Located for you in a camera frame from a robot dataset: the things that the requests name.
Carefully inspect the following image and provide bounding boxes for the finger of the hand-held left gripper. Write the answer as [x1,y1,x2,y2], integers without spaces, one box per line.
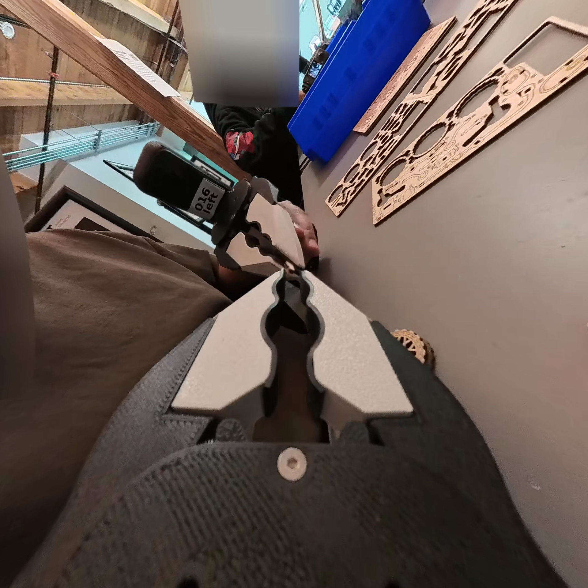
[238,193,307,272]

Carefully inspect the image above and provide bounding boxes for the wooden ceiling beam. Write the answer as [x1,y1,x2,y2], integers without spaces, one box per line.
[0,0,259,187]

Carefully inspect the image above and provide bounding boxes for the grey desk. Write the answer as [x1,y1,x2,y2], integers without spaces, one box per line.
[301,0,588,588]

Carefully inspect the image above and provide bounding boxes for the black device beside bin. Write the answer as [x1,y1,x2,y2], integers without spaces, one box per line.
[302,47,330,90]

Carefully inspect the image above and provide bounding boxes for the wooden puzzle sheet round cutouts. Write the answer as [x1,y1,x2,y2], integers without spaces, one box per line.
[371,16,588,227]

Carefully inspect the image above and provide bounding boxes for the person's left hand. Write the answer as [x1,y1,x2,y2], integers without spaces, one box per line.
[279,200,321,271]

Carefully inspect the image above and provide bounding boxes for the metal wire cable tray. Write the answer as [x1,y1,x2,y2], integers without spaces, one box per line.
[0,120,160,173]

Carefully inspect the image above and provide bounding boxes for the black framed picture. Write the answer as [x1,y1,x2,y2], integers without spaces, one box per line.
[24,185,164,242]

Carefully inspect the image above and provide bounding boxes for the wooden gear wheel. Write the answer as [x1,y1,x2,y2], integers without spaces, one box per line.
[390,328,436,369]

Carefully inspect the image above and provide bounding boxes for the person's brown shirt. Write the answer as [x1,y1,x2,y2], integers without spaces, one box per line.
[0,229,232,579]

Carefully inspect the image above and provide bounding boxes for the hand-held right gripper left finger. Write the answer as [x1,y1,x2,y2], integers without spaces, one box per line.
[171,270,282,413]

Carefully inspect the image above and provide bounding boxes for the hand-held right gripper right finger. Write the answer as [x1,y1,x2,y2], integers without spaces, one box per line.
[294,270,415,443]

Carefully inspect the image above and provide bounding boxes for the white paper sign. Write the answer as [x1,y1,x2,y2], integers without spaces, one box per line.
[98,38,183,98]

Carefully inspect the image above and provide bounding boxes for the blue plastic bin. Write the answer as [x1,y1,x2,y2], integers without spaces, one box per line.
[287,0,432,164]

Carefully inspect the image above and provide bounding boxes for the wooden puzzle sheet many cutouts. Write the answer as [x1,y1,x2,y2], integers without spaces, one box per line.
[325,0,521,217]

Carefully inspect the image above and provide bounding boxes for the reddish brown wooden board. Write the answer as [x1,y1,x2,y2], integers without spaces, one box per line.
[353,16,458,135]

